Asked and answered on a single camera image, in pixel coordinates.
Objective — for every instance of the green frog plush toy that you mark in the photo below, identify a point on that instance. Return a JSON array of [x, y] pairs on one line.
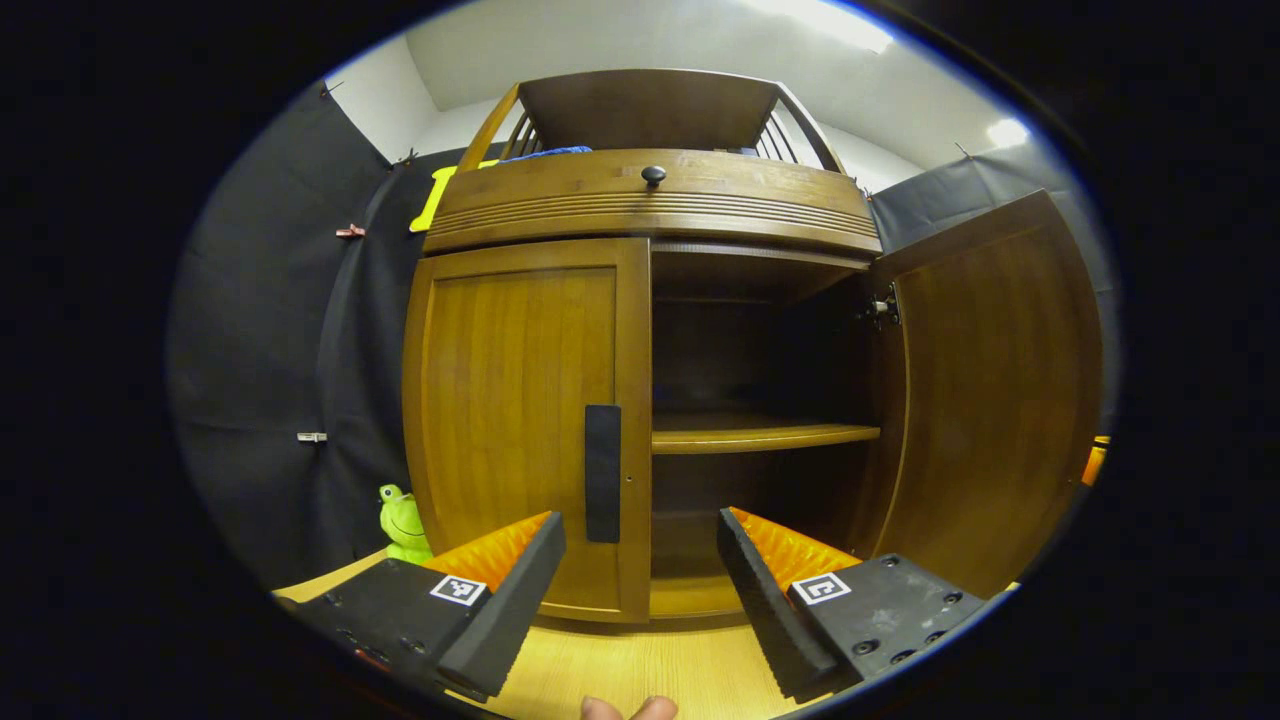
[[403, 525]]

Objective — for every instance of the metal door hinge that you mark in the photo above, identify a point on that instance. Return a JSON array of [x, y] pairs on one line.
[[882, 307]]

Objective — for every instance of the wooden cabinet drawer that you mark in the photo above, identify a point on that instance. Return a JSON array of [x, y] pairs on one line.
[[560, 195]]

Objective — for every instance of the small ceiling light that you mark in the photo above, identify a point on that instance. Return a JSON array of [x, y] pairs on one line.
[[1007, 132]]

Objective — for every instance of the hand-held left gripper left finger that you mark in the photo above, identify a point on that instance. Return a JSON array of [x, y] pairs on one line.
[[510, 600]]

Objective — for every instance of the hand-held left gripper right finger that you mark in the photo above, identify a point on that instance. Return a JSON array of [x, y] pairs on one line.
[[765, 610]]

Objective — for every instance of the wooden double-door shoe cabinet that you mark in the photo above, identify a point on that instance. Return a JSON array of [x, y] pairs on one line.
[[560, 205]]

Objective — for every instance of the wooden shoe cabinet door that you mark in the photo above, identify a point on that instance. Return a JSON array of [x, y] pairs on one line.
[[510, 400], [1000, 400]]

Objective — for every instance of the red clip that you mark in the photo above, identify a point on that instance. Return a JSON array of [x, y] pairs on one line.
[[350, 231]]

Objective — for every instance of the black round drawer knob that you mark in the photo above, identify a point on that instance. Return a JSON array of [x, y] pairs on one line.
[[654, 175]]

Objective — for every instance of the wooden cabinet shelf board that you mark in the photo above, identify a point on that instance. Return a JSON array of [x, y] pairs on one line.
[[750, 437]]

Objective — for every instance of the blue cloth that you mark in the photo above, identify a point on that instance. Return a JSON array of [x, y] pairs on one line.
[[545, 153]]

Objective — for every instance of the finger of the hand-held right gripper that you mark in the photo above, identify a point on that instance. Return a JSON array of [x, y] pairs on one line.
[[1094, 465]]

